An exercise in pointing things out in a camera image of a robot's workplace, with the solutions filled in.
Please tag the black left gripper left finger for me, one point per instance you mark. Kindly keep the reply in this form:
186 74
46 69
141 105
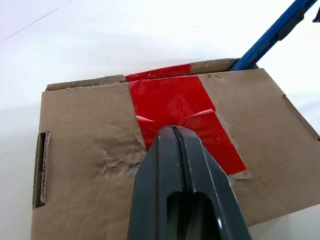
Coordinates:
155 190

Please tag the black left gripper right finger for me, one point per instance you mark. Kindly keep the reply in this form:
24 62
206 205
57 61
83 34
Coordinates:
212 195

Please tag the brown cardboard box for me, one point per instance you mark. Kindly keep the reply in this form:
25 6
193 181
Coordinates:
87 162

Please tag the red adhesive tape strip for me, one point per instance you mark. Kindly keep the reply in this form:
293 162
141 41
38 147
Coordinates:
175 100

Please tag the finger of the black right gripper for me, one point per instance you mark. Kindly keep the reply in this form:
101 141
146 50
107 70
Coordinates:
317 16

